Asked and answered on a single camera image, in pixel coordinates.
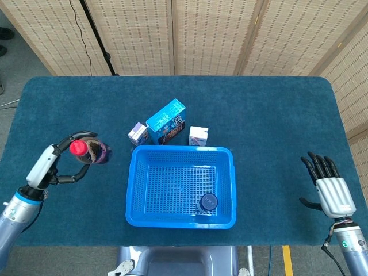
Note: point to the blue plastic perforated basket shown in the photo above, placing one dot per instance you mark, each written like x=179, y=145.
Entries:
x=178, y=221

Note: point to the bamboo folding screen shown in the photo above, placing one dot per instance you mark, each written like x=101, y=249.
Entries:
x=138, y=34

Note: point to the black tripod pole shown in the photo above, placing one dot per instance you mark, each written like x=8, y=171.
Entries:
x=99, y=40

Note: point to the small purple carton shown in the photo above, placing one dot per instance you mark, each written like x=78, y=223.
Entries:
x=138, y=133

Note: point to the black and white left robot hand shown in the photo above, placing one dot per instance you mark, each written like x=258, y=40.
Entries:
x=41, y=166

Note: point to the cola bottle red cap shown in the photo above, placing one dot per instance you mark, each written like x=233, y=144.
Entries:
x=79, y=148

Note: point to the white bottle blue cap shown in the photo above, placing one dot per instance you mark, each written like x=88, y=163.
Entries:
x=208, y=201

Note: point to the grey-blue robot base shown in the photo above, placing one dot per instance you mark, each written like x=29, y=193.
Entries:
x=172, y=261

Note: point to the black shoe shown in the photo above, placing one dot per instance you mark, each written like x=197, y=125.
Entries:
x=3, y=51
x=6, y=33

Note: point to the blue cookie box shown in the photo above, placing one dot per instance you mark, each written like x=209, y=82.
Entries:
x=164, y=120

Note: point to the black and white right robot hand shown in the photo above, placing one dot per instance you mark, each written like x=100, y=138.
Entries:
x=335, y=195

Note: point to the teal table mat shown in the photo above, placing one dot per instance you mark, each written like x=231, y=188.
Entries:
x=273, y=129

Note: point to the small white carton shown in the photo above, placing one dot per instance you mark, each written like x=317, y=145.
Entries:
x=197, y=135

